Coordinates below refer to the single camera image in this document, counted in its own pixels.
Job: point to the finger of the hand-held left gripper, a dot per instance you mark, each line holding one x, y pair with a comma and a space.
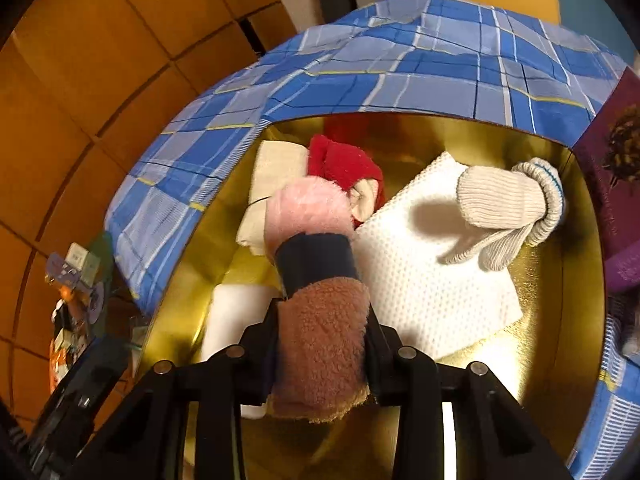
100, 365

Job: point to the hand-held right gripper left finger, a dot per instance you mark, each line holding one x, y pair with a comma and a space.
260, 340

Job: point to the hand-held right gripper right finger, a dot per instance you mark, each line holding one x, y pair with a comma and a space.
382, 355

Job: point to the pink fuzzy sock navy band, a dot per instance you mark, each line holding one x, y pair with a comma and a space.
315, 350

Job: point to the white waffle cloth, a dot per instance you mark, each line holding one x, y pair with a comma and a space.
410, 280

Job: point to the gold box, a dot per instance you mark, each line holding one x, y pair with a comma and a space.
550, 310

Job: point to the beige towel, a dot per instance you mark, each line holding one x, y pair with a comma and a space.
280, 165

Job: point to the grey ribbed sock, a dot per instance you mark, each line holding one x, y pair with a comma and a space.
495, 200

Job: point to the red fuzzy sock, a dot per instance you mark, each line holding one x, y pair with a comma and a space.
345, 165

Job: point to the cluttered paper pile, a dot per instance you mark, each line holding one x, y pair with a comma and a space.
75, 270

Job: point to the wooden panel wardrobe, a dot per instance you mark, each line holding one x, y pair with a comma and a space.
75, 110

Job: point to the purple printed carton box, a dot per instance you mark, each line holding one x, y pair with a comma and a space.
615, 200

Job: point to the blue plaid bedsheet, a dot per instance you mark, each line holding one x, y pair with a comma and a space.
400, 60

